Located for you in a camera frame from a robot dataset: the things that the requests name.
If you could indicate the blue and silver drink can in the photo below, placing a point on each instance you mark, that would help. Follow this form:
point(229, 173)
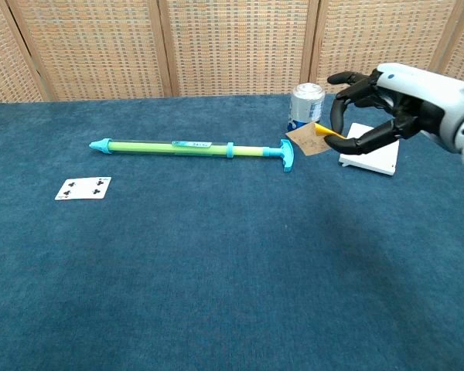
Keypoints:
point(307, 106)

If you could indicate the four of clubs playing card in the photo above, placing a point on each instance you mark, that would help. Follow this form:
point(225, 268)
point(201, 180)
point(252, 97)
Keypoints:
point(83, 188)

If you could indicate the blue carpet table mat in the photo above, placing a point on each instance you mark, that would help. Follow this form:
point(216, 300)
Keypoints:
point(216, 270)

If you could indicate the white flat box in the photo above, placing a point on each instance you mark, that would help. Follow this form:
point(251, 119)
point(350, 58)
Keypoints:
point(375, 160)

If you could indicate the yellow object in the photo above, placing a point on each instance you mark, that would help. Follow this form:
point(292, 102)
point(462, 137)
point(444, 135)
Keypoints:
point(307, 141)

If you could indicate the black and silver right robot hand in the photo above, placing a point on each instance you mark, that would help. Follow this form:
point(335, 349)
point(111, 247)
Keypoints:
point(421, 92)

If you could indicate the green and blue water pump toy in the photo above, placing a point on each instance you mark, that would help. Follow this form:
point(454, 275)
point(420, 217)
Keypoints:
point(170, 148)

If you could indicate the bamboo folding screen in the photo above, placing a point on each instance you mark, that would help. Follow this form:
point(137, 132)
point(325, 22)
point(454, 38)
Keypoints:
point(216, 46)

